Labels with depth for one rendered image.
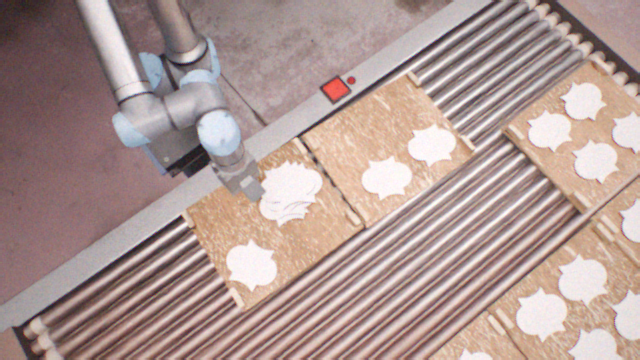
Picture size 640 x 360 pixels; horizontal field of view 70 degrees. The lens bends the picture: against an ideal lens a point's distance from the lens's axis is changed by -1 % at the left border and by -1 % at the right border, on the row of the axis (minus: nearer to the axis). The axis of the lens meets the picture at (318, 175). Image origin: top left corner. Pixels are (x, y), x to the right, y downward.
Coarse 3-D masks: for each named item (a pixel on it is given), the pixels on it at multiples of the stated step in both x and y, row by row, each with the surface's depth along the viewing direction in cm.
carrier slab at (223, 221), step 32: (288, 160) 141; (224, 192) 138; (320, 192) 138; (224, 224) 135; (256, 224) 135; (288, 224) 134; (320, 224) 134; (352, 224) 134; (224, 256) 132; (288, 256) 131; (320, 256) 131; (256, 288) 129
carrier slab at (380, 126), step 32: (384, 96) 148; (416, 96) 148; (320, 128) 145; (352, 128) 144; (384, 128) 144; (416, 128) 144; (448, 128) 144; (320, 160) 141; (352, 160) 141; (416, 160) 140; (448, 160) 140; (352, 192) 137; (416, 192) 137
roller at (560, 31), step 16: (560, 32) 157; (528, 48) 155; (544, 48) 156; (512, 64) 153; (496, 80) 151; (464, 96) 149; (480, 96) 151; (448, 112) 147; (336, 192) 139; (208, 288) 130; (176, 304) 129; (192, 304) 129; (160, 320) 128; (176, 320) 129; (144, 336) 126; (112, 352) 125; (128, 352) 126
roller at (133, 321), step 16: (560, 16) 159; (528, 32) 157; (544, 32) 159; (512, 48) 155; (480, 64) 154; (496, 64) 154; (464, 80) 151; (448, 96) 149; (192, 272) 132; (208, 272) 133; (176, 288) 131; (160, 304) 129; (128, 320) 128; (144, 320) 129; (112, 336) 127; (80, 352) 126; (96, 352) 126
